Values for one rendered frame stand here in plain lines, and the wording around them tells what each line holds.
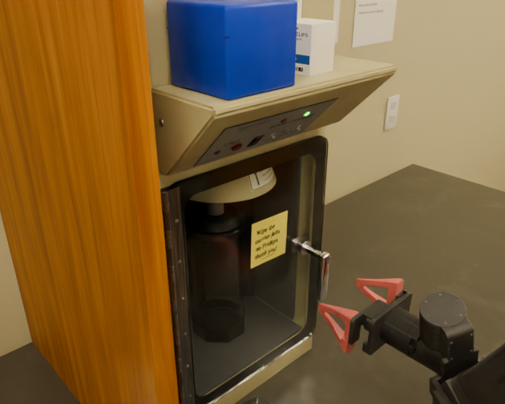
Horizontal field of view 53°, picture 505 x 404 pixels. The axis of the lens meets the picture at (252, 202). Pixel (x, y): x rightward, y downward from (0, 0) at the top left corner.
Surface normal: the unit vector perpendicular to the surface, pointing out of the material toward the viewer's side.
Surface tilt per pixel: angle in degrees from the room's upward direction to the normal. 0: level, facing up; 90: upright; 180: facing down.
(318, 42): 90
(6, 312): 90
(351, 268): 0
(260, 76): 90
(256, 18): 90
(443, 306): 18
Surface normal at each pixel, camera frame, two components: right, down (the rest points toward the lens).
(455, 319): -0.22, -0.76
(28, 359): 0.00, -0.90
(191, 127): -0.73, 0.29
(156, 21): 0.68, 0.32
